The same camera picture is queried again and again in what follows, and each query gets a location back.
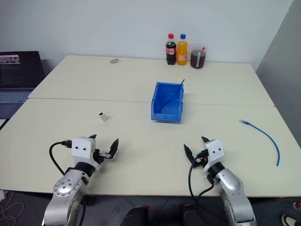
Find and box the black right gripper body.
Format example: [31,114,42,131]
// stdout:
[194,150,209,168]

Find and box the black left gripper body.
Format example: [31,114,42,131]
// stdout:
[93,148,112,171]

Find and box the blue plastic storage bin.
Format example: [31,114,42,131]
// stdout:
[150,81,185,124]

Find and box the dark rounded shape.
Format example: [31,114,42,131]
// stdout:
[123,205,150,226]
[179,203,201,226]

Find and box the clear jar dark red liquid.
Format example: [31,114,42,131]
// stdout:
[190,43,207,70]

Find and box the orange soda bottle blue cap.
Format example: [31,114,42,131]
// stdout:
[176,33,189,66]

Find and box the cola bottle red cap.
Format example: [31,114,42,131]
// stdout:
[165,33,177,66]

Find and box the open dark laptop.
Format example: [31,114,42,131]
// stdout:
[0,50,46,120]

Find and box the black and white shoe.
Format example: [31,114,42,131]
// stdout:
[281,214,301,226]

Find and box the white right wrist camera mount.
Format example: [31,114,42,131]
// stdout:
[202,139,224,174]

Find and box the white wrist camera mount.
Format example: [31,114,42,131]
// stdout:
[202,139,224,174]
[71,136,96,164]

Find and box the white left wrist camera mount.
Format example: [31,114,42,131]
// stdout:
[71,136,96,164]

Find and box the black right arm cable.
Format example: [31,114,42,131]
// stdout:
[188,152,216,226]

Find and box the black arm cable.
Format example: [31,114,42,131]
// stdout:
[48,139,72,176]
[188,152,216,226]

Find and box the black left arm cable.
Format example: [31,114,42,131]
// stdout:
[48,139,72,176]

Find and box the blue Ethernet cable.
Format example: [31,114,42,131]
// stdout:
[238,119,281,167]

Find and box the white floor cable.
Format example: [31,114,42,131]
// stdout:
[0,191,25,222]

